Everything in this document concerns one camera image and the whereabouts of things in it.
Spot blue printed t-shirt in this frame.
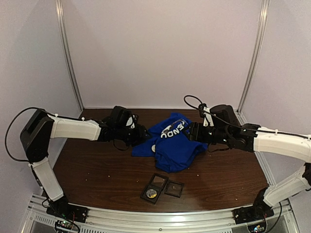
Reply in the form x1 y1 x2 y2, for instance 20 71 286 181
132 113 208 173

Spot small round badge brooch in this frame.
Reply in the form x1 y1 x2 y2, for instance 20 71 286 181
145 188 157 199

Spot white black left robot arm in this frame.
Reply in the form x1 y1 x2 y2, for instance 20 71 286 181
20 106 151 202

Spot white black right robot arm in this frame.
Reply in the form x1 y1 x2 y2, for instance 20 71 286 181
183 103 311 207

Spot black display box upper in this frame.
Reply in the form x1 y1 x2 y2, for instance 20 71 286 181
148 173 169 190

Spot black display box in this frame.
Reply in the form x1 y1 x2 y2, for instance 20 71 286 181
148 173 169 190
140 184 163 204
164 180 184 198

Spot black display box lower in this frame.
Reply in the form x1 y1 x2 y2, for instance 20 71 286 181
140 184 163 204

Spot black display box right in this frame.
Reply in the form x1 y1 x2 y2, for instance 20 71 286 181
164 180 184 198

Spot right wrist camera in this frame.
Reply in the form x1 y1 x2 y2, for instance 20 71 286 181
198 103 214 127

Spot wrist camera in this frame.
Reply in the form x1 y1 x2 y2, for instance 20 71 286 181
110 106 138 129
198 103 214 127

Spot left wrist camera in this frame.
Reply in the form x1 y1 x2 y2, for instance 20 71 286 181
110 106 138 129

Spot black right camera cable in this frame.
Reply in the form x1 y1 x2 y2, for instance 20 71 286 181
183 95 260 134

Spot black camera cable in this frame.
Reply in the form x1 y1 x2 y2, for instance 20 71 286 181
4 107 39 162
183 95 260 134

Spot right aluminium frame post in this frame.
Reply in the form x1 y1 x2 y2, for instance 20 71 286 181
237 0 270 115

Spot aluminium frame post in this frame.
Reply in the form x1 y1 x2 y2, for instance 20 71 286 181
55 0 84 111
237 0 270 115

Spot black left camera cable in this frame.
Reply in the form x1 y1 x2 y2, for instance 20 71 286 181
4 107 39 162

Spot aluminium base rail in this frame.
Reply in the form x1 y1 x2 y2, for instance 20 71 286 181
18 188 302 233

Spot left aluminium frame post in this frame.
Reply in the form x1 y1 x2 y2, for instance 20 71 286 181
55 0 84 111

